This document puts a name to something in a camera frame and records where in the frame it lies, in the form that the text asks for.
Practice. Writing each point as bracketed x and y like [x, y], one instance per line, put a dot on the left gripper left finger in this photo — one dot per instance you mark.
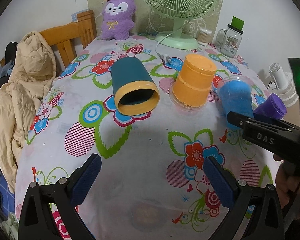
[36, 219]

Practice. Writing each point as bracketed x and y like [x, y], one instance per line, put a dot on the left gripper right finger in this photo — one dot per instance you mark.
[266, 221]

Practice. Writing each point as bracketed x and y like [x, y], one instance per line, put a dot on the purple plastic cup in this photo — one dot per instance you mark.
[273, 107]

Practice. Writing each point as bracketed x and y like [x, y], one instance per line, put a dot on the blue plastic cup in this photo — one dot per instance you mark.
[235, 97]

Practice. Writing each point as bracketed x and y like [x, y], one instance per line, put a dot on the clear plastic cup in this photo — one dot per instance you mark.
[228, 79]

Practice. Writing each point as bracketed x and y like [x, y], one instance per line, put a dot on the orange plastic cup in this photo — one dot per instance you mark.
[193, 82]

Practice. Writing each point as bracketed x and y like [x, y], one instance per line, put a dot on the teal cup with yellow rim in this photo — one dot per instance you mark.
[135, 92]

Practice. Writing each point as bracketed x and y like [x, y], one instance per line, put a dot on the right human hand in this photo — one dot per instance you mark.
[284, 183]

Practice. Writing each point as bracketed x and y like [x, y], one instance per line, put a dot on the white floor fan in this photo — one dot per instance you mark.
[282, 85]

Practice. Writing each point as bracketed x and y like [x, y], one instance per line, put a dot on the glass mug jar green lid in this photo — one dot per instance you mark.
[228, 40]

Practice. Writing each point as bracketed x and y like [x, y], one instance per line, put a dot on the beige puffer jacket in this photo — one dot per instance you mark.
[20, 98]

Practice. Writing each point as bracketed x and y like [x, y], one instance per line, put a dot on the cotton swab container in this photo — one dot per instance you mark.
[204, 36]

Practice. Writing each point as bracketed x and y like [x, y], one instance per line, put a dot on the floral tablecloth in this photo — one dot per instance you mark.
[151, 184]

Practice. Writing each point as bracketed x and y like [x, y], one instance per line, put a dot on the green desk fan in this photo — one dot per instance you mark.
[181, 12]

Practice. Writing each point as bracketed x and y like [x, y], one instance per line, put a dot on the beige cartoon board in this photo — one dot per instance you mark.
[148, 21]

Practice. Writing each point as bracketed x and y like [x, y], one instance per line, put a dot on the wooden chair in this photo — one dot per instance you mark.
[62, 36]

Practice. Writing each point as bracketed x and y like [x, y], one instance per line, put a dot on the purple plush bunny toy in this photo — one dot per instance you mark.
[117, 19]

